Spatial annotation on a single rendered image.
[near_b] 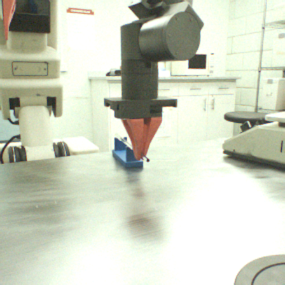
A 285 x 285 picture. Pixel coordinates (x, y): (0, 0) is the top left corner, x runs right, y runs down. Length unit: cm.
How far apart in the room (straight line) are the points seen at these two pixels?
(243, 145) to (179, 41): 27
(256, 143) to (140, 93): 24
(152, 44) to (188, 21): 5
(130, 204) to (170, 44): 20
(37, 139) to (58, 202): 75
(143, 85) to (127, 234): 22
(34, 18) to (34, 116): 34
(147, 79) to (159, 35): 8
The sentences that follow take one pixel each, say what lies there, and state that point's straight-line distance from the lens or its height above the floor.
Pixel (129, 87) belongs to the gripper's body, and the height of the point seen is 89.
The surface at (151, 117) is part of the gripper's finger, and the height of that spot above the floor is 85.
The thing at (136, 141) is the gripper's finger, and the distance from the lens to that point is 44.
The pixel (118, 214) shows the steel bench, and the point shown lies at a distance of 34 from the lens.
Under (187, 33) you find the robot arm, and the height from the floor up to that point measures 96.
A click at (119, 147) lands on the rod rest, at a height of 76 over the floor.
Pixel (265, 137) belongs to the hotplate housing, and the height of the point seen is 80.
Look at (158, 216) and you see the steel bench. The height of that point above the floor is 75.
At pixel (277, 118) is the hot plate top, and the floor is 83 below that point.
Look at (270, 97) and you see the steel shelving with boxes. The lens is 327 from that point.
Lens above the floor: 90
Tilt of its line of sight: 13 degrees down
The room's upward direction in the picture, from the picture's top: straight up
